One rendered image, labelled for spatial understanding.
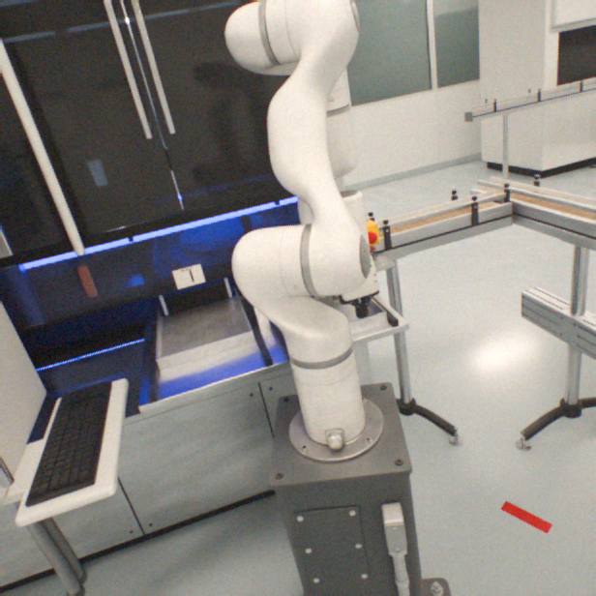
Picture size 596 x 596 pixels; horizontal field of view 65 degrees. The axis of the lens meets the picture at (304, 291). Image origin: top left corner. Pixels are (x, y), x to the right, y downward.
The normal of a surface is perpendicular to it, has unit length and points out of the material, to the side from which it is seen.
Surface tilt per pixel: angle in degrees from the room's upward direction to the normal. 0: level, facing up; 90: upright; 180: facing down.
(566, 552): 0
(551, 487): 0
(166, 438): 90
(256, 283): 93
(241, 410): 90
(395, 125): 90
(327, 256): 68
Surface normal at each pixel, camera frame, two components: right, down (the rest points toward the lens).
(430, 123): 0.27, 0.36
